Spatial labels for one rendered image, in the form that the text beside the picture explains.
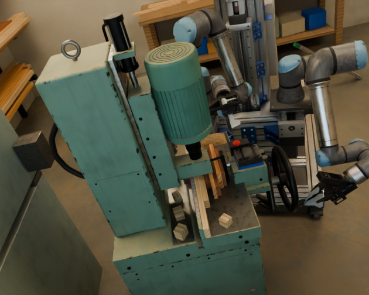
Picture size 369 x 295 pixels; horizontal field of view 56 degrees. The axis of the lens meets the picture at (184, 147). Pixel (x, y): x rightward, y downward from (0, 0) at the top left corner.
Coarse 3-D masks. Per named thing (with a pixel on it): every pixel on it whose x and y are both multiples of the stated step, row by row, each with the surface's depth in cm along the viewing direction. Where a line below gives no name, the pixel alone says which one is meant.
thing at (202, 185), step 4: (200, 180) 138; (200, 184) 136; (204, 184) 135; (204, 188) 133; (204, 192) 132; (204, 196) 130; (204, 200) 129; (208, 200) 128; (204, 204) 129; (208, 204) 130
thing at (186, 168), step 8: (176, 160) 136; (184, 160) 135; (192, 160) 134; (200, 160) 132; (208, 160) 132; (176, 168) 133; (184, 168) 133; (192, 168) 134; (200, 168) 134; (208, 168) 134; (184, 176) 136; (192, 176) 136
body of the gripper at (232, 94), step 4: (220, 92) 154; (224, 92) 155; (228, 92) 155; (232, 92) 154; (216, 96) 156; (224, 96) 150; (228, 96) 149; (232, 96) 149; (236, 96) 150; (232, 100) 148; (236, 100) 147; (220, 104) 149; (224, 108) 148; (228, 108) 148; (232, 108) 148; (236, 108) 149; (224, 112) 148; (228, 112) 149; (232, 112) 149; (236, 112) 149
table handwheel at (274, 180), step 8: (272, 152) 151; (280, 152) 139; (272, 160) 156; (280, 160) 146; (288, 160) 135; (272, 168) 159; (280, 168) 146; (288, 168) 133; (280, 176) 144; (288, 176) 133; (272, 184) 145; (280, 184) 145; (288, 184) 142; (280, 192) 156; (296, 192) 133; (288, 200) 152; (296, 200) 134; (288, 208) 146; (296, 208) 138
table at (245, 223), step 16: (224, 144) 159; (208, 192) 137; (224, 192) 135; (240, 192) 133; (256, 192) 138; (208, 208) 130; (224, 208) 129; (240, 208) 127; (240, 224) 121; (256, 224) 120; (208, 240) 120; (224, 240) 121; (240, 240) 122
